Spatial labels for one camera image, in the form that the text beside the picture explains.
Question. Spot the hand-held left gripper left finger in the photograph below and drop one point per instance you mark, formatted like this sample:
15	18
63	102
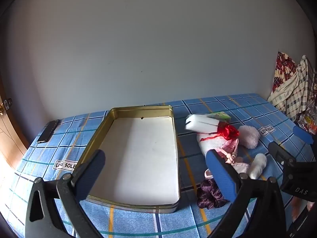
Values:
92	171

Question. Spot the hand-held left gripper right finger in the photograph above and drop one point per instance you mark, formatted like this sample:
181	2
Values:
220	176

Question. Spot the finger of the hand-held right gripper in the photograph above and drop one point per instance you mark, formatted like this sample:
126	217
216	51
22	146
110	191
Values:
302	134
281	155

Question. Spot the pale pink cloth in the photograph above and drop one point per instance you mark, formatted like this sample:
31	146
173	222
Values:
239	167

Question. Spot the dark purple scrunchie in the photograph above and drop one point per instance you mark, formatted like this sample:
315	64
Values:
209	194

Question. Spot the white cloth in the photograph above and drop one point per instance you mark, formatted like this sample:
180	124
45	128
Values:
257	166

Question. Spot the pink white towel red bow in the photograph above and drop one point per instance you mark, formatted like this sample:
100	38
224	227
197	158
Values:
213	143

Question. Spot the pink fluffy puff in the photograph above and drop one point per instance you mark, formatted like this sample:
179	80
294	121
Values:
249	136

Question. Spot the gold metal tin box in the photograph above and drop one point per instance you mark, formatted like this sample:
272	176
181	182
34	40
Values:
138	153

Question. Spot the white foam sponge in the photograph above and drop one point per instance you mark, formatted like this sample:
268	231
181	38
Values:
200	124

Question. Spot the green tissue pack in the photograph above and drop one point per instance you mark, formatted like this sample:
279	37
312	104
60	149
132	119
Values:
221	115

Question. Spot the clear plastic bag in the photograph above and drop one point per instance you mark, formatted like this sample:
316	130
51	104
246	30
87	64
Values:
308	121

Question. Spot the plaid quilt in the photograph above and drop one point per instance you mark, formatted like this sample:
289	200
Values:
297	96

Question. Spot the blue checked bedsheet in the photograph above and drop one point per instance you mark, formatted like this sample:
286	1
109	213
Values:
247	109

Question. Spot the black phone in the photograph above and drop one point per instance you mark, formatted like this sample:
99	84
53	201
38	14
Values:
48	131

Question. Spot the red patterned pillow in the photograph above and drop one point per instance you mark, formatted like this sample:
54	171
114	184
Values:
284	72

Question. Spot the wooden door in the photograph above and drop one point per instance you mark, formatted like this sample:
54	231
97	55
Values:
10	133

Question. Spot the metal door latch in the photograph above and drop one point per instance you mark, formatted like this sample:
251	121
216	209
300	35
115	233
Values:
6	104

